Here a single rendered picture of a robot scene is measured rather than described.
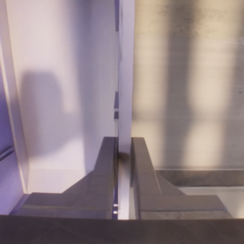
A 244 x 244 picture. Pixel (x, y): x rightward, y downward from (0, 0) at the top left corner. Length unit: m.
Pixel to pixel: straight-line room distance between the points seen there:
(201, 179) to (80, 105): 0.26
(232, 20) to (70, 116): 0.28
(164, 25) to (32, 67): 0.20
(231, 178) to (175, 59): 0.25
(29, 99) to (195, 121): 0.27
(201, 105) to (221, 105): 0.03
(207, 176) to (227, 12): 0.27
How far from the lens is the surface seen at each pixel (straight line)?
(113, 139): 0.15
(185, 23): 0.29
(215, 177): 0.37
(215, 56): 0.30
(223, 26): 0.31
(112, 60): 0.26
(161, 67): 0.27
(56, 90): 0.28
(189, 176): 0.35
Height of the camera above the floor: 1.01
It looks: 74 degrees down
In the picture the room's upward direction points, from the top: 179 degrees counter-clockwise
